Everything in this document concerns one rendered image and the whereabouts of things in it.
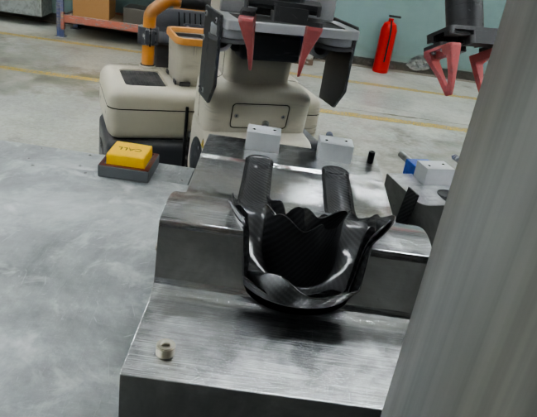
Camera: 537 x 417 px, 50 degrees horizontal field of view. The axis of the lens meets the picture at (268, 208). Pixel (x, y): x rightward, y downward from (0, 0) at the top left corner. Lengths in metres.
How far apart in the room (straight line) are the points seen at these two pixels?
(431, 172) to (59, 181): 0.57
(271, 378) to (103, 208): 0.44
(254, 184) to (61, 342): 0.32
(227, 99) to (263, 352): 0.71
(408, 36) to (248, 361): 5.91
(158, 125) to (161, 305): 0.90
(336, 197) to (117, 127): 0.74
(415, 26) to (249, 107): 5.22
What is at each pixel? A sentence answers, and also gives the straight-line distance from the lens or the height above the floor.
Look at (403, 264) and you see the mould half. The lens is 0.56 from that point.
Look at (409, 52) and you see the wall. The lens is 6.36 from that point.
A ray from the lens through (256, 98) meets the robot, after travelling 1.16.
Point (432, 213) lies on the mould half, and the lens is 0.85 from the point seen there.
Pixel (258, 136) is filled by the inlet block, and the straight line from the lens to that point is 0.85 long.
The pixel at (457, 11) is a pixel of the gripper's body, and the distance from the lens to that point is 0.98.
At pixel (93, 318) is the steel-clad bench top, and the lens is 0.64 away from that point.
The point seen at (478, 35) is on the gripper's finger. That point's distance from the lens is 0.97.
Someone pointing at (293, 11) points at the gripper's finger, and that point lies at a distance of 0.80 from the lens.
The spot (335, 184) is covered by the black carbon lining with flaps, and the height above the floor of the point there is 0.88.
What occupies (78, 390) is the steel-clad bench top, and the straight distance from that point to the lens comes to 0.56.
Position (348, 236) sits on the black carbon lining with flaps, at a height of 0.91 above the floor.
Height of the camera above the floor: 1.19
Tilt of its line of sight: 26 degrees down
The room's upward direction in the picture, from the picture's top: 9 degrees clockwise
